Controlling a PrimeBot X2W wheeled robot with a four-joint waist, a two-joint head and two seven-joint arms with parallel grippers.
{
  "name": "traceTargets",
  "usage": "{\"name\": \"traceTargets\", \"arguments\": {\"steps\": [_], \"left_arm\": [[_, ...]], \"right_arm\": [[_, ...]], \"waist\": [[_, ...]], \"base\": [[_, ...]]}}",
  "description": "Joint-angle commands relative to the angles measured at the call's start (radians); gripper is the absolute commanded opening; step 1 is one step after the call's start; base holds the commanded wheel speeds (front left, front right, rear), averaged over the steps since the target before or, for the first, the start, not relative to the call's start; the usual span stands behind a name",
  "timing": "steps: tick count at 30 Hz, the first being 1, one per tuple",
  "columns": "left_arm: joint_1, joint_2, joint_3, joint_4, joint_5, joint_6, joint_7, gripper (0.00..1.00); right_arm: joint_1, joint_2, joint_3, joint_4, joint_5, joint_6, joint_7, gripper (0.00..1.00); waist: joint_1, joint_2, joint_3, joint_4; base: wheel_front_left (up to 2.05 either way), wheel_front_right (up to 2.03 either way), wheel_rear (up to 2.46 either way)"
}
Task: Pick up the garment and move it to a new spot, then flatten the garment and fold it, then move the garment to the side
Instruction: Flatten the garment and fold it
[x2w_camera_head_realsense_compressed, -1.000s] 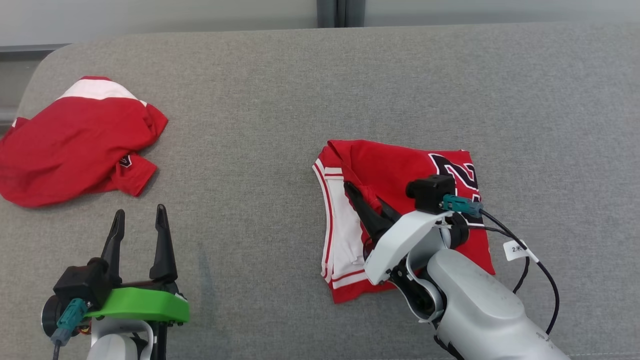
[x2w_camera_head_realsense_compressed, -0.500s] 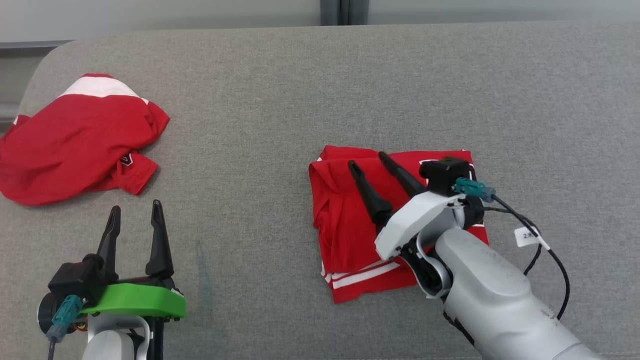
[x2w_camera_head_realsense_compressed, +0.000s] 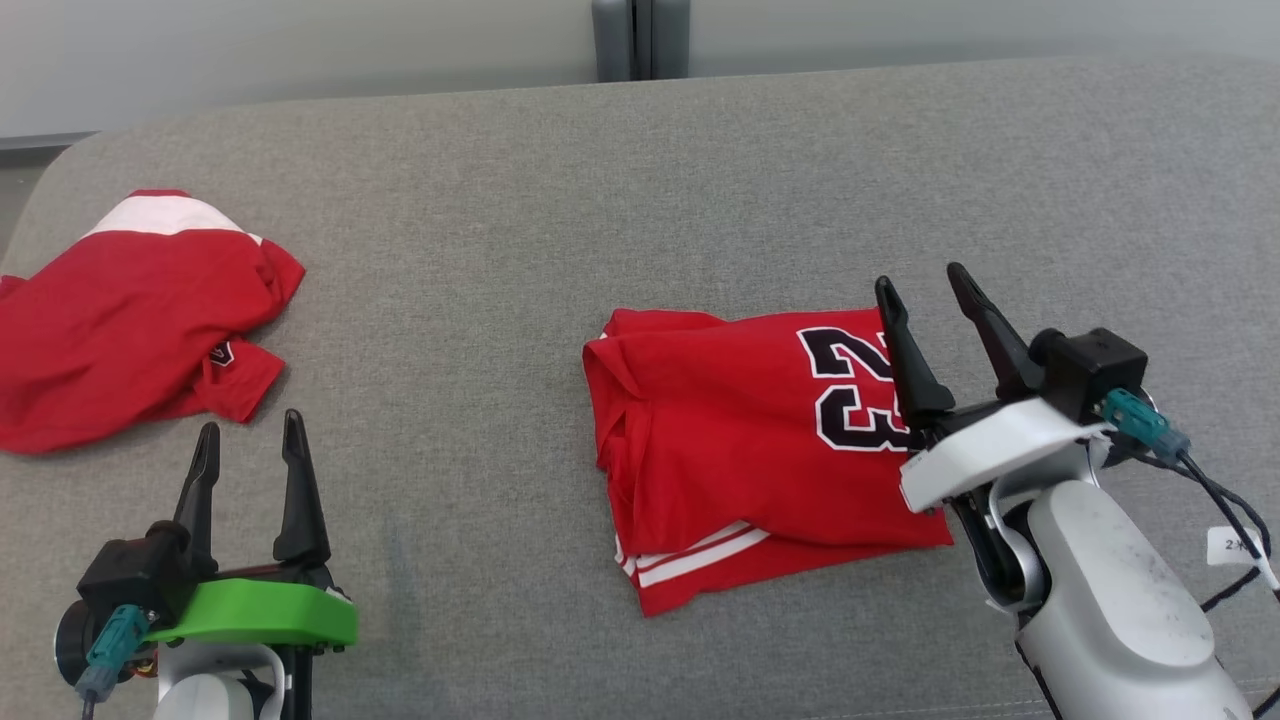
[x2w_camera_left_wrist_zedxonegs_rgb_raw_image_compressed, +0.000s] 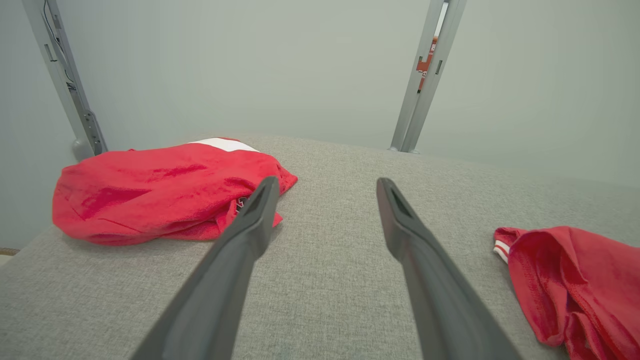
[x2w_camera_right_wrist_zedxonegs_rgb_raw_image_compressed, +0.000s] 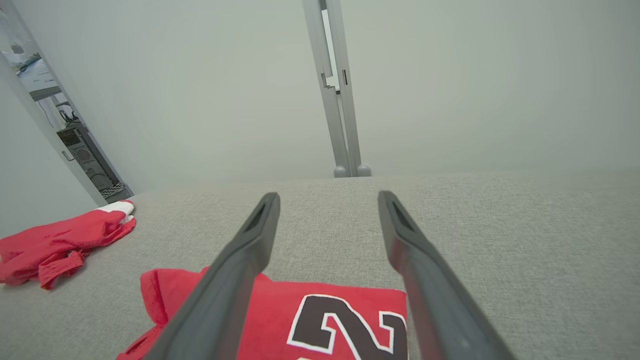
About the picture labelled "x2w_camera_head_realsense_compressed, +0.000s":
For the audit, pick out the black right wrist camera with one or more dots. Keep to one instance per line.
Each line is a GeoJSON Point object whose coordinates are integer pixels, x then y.
{"type": "Point", "coordinates": [1095, 370]}

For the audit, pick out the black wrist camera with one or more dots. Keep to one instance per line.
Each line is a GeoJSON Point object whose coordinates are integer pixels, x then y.
{"type": "Point", "coordinates": [130, 575]}
{"type": "Point", "coordinates": [1095, 370]}

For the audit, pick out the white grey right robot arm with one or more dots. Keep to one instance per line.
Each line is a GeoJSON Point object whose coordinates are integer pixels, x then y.
{"type": "Point", "coordinates": [1110, 600]}

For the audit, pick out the grey fabric sofa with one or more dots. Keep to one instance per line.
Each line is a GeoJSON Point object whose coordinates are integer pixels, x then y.
{"type": "Point", "coordinates": [600, 200]}

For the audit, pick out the red jersey with white sleeves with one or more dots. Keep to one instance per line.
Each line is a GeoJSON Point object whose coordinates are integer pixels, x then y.
{"type": "Point", "coordinates": [720, 440]}

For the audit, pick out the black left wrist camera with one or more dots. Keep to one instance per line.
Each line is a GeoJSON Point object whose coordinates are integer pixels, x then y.
{"type": "Point", "coordinates": [130, 575]}

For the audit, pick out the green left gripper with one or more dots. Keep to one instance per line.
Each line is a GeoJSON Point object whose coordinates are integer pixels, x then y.
{"type": "Point", "coordinates": [260, 615]}

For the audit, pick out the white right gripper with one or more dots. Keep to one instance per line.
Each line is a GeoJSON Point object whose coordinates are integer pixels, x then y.
{"type": "Point", "coordinates": [990, 450]}

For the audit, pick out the grey partition post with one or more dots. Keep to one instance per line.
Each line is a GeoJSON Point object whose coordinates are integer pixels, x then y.
{"type": "Point", "coordinates": [640, 40]}

